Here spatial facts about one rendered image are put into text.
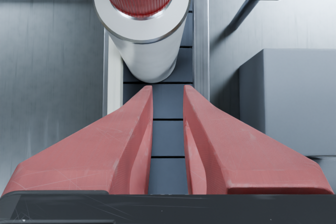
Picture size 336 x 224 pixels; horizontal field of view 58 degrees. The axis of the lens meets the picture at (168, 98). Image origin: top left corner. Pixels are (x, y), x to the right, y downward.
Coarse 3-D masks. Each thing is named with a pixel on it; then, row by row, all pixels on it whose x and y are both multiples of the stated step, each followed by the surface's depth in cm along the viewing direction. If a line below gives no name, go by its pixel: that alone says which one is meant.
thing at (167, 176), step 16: (176, 64) 32; (128, 80) 32; (176, 80) 32; (128, 96) 31; (160, 96) 32; (176, 96) 32; (160, 112) 31; (176, 112) 31; (160, 128) 31; (176, 128) 31; (160, 144) 31; (176, 144) 31; (160, 160) 31; (176, 160) 31; (160, 176) 31; (176, 176) 31; (160, 192) 31; (176, 192) 31
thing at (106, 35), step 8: (104, 32) 32; (104, 40) 32; (104, 48) 32; (104, 56) 32; (104, 64) 32; (104, 72) 32; (104, 80) 32; (104, 88) 32; (104, 96) 32; (104, 104) 32; (104, 112) 31
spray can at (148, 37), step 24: (96, 0) 16; (120, 0) 13; (144, 0) 13; (168, 0) 14; (120, 24) 15; (144, 24) 15; (168, 24) 15; (120, 48) 19; (144, 48) 17; (168, 48) 19; (144, 72) 25; (168, 72) 29
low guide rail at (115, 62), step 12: (108, 36) 28; (108, 48) 28; (108, 60) 28; (120, 60) 28; (108, 72) 28; (120, 72) 28; (108, 84) 28; (120, 84) 28; (108, 96) 28; (120, 96) 28; (108, 108) 28
